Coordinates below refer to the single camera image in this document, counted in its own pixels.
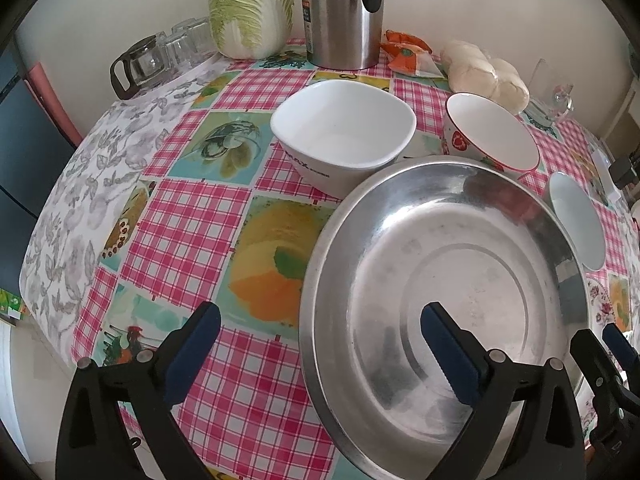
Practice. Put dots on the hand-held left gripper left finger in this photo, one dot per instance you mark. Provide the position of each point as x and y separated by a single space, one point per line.
192 345

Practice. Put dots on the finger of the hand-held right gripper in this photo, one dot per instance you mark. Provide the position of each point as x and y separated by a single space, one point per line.
595 365
620 347

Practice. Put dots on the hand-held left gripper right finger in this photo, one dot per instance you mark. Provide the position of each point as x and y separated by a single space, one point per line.
450 355

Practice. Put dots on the pink floral plate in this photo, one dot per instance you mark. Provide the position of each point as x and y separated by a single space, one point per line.
600 305

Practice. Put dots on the large metal basin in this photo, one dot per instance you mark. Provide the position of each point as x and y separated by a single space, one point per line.
450 260

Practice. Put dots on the red-rimmed floral bowl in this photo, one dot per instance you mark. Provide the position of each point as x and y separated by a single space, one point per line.
490 130

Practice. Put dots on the pink checked fruit tablecloth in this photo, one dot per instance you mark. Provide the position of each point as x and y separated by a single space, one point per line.
200 210

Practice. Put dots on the small white round bowl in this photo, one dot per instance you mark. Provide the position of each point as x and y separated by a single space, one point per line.
575 220

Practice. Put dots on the black power adapter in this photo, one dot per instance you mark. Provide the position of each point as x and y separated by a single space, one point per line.
627 172

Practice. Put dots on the white plastic card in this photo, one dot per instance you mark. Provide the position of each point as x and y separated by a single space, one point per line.
602 170

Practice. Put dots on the green box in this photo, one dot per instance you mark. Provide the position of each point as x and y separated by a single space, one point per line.
12 302

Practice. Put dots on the grey floral cloth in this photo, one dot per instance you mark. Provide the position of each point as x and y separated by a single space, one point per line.
90 185

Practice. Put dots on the dark blue panel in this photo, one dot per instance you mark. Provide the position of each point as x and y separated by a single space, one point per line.
30 160

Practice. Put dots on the white square bowl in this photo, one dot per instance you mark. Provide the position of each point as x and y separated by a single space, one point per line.
345 125

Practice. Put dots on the clear glass mug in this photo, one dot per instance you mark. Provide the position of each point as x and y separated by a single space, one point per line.
545 95

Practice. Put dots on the pink panel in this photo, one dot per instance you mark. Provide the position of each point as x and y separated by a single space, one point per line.
50 100

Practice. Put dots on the bag of white steamed buns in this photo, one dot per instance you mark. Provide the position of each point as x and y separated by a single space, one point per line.
480 70

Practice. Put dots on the clear drinking glass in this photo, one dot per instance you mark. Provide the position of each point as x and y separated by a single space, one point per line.
181 26
200 35
177 50
161 39

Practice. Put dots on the orange snack packet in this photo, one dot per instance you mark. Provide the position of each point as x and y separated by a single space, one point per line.
410 55

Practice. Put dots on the napa cabbage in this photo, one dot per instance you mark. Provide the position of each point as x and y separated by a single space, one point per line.
250 5

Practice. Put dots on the stainless steel thermos jug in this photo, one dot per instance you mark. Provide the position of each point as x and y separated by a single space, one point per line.
340 15

